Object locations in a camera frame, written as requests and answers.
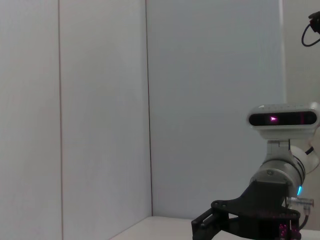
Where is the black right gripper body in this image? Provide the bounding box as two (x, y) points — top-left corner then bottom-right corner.
(211, 180), (301, 240)

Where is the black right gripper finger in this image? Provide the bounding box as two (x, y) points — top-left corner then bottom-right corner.
(191, 208), (230, 240)
(277, 216), (302, 240)

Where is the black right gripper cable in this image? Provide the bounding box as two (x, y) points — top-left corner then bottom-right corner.
(286, 196), (315, 229)

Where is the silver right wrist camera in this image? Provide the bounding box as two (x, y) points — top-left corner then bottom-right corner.
(247, 103), (320, 161)

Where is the black looped cable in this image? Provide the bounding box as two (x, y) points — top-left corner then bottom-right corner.
(301, 11), (320, 47)

